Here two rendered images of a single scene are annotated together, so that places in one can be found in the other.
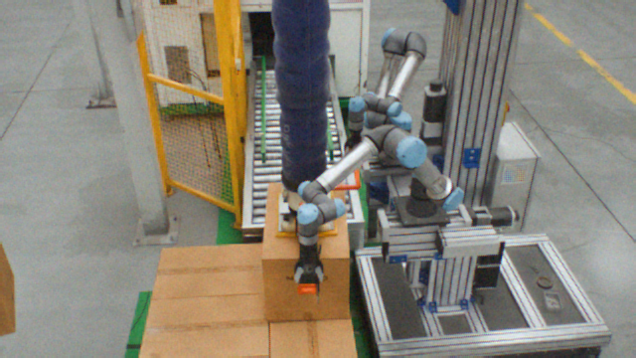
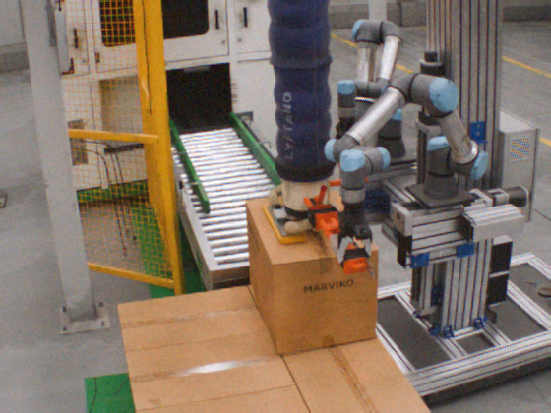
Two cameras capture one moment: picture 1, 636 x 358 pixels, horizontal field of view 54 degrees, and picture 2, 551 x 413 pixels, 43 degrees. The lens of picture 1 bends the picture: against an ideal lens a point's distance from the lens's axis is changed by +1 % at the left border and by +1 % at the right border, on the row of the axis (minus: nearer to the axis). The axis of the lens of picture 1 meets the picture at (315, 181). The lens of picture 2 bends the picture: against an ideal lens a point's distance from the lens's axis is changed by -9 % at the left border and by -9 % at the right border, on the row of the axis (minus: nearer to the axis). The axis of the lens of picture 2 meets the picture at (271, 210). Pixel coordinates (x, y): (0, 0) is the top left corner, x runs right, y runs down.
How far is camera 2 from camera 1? 0.94 m
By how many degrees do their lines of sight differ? 14
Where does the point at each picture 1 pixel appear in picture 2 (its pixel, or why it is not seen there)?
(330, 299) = (355, 313)
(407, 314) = (422, 346)
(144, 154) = (69, 213)
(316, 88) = (322, 42)
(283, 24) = not seen: outside the picture
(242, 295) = (237, 336)
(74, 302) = (12, 394)
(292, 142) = (295, 113)
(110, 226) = (29, 319)
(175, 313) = (160, 361)
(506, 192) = (514, 172)
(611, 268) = not seen: outside the picture
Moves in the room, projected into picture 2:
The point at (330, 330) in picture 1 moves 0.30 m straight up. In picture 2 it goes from (359, 351) to (361, 285)
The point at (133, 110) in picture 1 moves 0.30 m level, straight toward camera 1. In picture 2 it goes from (58, 157) to (72, 174)
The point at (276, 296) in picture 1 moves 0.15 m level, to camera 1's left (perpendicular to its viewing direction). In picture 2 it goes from (290, 318) to (251, 324)
